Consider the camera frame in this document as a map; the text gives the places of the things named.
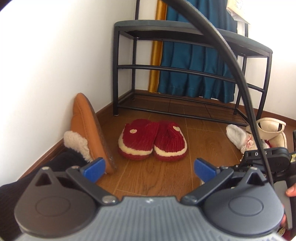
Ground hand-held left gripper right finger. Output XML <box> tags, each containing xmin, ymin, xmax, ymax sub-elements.
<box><xmin>180</xmin><ymin>158</ymin><xmax>267</xmax><ymax>206</ymax></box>

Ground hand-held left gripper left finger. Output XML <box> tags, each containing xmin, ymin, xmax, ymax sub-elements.
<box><xmin>34</xmin><ymin>158</ymin><xmax>119</xmax><ymax>204</ymax></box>

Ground red corduroy slipper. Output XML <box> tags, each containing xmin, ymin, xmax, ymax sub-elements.
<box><xmin>118</xmin><ymin>119</ymin><xmax>160</xmax><ymax>161</ymax></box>
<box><xmin>154</xmin><ymin>120</ymin><xmax>188</xmax><ymax>162</ymax></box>

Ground person's right hand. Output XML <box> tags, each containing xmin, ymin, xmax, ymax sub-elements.
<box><xmin>281</xmin><ymin>186</ymin><xmax>296</xmax><ymax>227</ymax></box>

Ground beige wedge shoe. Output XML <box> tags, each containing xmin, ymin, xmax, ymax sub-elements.
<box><xmin>246</xmin><ymin>117</ymin><xmax>287</xmax><ymax>149</ymax></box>

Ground person's dark trousers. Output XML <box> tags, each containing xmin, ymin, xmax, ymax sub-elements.
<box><xmin>0</xmin><ymin>148</ymin><xmax>89</xmax><ymax>232</ymax></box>

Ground white embroidered pearl shoe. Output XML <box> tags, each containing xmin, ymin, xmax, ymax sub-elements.
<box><xmin>225</xmin><ymin>124</ymin><xmax>262</xmax><ymax>154</ymax></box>

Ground tan fur-lined slipper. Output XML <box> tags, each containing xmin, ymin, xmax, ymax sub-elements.
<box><xmin>63</xmin><ymin>93</ymin><xmax>117</xmax><ymax>175</ymax></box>

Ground blue curtain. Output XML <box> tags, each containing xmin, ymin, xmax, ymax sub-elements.
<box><xmin>158</xmin><ymin>0</ymin><xmax>238</xmax><ymax>103</ymax></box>

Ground gold curtain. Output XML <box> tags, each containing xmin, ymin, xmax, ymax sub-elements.
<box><xmin>147</xmin><ymin>0</ymin><xmax>167</xmax><ymax>93</ymax></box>

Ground black metal shoe rack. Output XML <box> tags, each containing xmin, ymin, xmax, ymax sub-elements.
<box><xmin>113</xmin><ymin>0</ymin><xmax>273</xmax><ymax>127</ymax></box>

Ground white paper sheet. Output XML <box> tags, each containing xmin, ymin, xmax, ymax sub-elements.
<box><xmin>225</xmin><ymin>0</ymin><xmax>251</xmax><ymax>25</ymax></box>

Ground black cable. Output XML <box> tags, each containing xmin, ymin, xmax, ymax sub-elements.
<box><xmin>162</xmin><ymin>0</ymin><xmax>277</xmax><ymax>189</ymax></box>

